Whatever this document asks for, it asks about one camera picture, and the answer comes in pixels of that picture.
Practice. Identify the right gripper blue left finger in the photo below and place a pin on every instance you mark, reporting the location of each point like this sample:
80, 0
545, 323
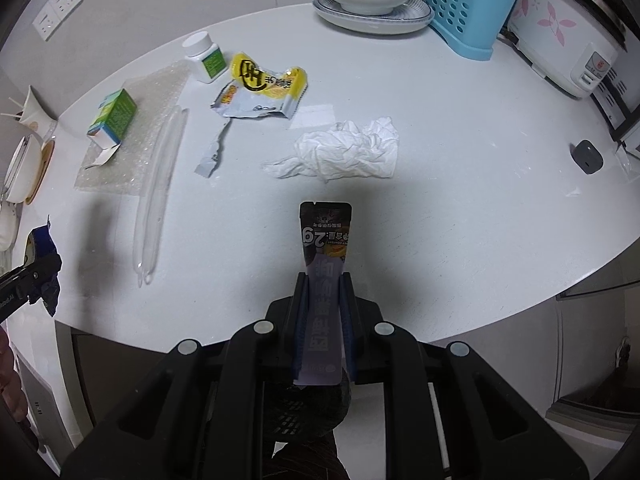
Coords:
300, 310

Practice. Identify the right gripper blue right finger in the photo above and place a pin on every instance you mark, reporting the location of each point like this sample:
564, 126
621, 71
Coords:
346, 300

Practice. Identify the grey sachet packet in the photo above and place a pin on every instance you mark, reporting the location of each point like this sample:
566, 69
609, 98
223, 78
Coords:
325, 232

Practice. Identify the bubble wrap sheet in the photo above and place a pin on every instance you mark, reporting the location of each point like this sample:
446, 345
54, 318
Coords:
156, 95

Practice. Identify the white tissue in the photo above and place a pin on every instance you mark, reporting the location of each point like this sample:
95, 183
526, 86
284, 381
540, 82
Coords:
344, 151

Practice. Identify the long clear plastic sleeve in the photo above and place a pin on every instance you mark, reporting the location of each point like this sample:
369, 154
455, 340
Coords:
153, 196

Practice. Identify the green white small carton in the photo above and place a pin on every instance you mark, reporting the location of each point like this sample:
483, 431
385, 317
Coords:
110, 126

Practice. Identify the yellow snack wrapper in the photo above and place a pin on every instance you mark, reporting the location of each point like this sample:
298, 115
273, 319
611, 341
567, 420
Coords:
254, 92

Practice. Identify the white pill bottle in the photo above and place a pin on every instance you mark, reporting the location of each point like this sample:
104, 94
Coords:
204, 57

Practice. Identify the person's left hand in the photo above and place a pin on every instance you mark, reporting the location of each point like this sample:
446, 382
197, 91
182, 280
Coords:
10, 382

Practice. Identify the white stacked bowls left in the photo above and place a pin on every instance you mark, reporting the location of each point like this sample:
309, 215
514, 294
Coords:
23, 171

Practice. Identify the wooden coaster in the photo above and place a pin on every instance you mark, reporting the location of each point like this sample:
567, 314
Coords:
46, 156

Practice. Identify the torn silver wrapper strip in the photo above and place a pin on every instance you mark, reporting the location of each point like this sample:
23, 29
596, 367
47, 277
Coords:
211, 158

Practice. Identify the white utensil holder cup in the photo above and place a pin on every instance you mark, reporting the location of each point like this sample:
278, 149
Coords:
33, 115

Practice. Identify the small black puck device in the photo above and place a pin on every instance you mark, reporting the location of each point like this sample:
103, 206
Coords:
587, 157

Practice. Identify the blue plastic utensil caddy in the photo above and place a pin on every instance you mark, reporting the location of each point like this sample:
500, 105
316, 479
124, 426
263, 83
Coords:
470, 27

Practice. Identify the white rice cooker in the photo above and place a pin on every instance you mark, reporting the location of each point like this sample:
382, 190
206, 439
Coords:
574, 43

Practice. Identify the left wall socket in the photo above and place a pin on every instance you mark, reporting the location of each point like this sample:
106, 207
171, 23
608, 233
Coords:
46, 22

